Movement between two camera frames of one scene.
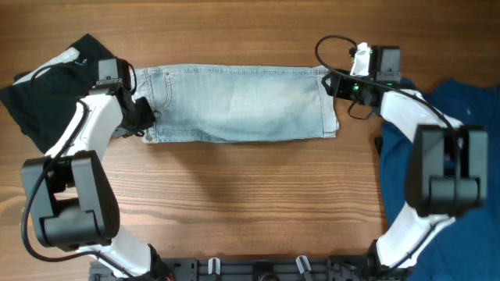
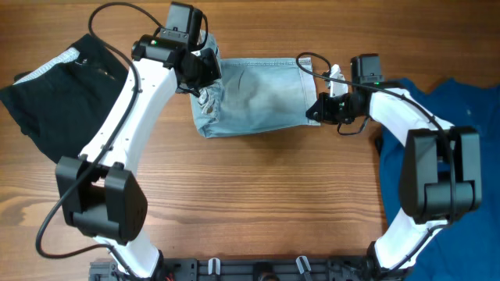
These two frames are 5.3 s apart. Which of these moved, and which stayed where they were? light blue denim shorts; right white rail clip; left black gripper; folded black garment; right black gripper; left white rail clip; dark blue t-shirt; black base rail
Moved: light blue denim shorts; right black gripper; left black gripper
Stayed: folded black garment; right white rail clip; dark blue t-shirt; left white rail clip; black base rail
